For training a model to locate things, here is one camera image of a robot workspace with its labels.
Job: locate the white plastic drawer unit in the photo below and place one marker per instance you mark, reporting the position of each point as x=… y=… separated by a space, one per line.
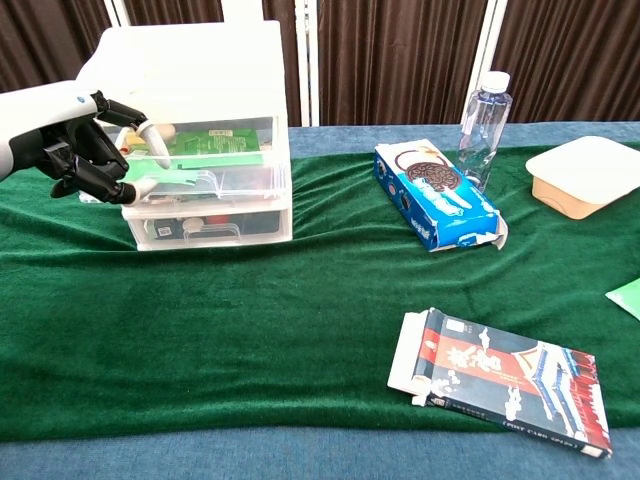
x=210 y=70

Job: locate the green box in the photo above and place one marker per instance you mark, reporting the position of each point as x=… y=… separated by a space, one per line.
x=220 y=145

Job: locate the clear drawer with black items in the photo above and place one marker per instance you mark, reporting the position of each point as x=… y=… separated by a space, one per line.
x=255 y=222

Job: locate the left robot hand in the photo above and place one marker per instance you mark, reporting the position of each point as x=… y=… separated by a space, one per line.
x=55 y=130

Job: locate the clear plastic water bottle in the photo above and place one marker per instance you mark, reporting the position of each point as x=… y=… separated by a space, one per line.
x=482 y=125

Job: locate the blue cookie box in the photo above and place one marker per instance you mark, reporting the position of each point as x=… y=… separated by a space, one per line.
x=445 y=210

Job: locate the takeaway container with white lid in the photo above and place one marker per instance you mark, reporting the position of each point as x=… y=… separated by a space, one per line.
x=585 y=165

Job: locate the dark brown folding screen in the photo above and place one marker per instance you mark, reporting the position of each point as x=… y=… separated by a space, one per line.
x=395 y=55

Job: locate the green paper packet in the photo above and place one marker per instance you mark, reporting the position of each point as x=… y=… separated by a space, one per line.
x=627 y=297

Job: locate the clear plastic drawer with green box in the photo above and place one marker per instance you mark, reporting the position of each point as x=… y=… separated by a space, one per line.
x=240 y=175

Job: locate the blue table cover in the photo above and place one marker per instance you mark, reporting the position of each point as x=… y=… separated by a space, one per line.
x=300 y=460

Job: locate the black red carton box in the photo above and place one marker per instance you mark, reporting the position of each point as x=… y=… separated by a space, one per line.
x=500 y=380

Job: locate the green velvet cloth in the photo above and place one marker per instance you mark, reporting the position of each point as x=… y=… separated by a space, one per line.
x=225 y=325

